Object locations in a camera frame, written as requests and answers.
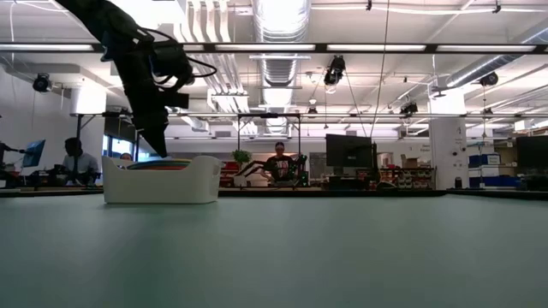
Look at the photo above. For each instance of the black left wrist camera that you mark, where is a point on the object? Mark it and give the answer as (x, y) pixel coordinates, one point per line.
(171, 62)

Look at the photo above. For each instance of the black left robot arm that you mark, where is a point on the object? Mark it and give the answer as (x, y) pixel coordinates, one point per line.
(103, 17)

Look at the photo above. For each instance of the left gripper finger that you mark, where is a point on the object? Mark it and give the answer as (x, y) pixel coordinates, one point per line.
(154, 134)

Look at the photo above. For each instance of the large dark monitor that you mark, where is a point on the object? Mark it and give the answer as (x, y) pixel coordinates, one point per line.
(533, 152)

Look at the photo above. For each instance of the background storage shelf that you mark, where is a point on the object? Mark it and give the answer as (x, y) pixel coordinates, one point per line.
(406, 177)

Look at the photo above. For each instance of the blue lit monitor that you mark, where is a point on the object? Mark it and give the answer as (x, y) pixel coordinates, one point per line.
(34, 153)

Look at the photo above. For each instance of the white building column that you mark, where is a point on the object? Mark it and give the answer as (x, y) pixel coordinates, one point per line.
(447, 141)

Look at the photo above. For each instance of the blue storage bins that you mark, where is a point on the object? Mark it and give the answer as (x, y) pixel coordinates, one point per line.
(492, 181)

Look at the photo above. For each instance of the green table mat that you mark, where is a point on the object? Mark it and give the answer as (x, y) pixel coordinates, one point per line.
(274, 256)

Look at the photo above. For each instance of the long overhead light bar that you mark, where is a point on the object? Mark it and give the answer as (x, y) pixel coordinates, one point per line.
(377, 47)

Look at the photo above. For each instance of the white plastic basket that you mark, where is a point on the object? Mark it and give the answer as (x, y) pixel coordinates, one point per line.
(158, 184)

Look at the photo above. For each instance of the small background potted plant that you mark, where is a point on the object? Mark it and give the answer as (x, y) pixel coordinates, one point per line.
(242, 156)

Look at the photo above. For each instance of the cardboard box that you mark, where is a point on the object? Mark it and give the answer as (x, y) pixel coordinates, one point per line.
(412, 162)

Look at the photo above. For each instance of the black computer monitor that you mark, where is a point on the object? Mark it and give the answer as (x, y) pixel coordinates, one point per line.
(349, 149)

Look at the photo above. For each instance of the red measuring cup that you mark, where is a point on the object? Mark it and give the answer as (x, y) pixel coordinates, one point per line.
(158, 167)

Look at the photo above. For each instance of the black ceiling spotlight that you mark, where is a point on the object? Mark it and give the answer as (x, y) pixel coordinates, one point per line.
(489, 79)
(335, 70)
(42, 83)
(409, 109)

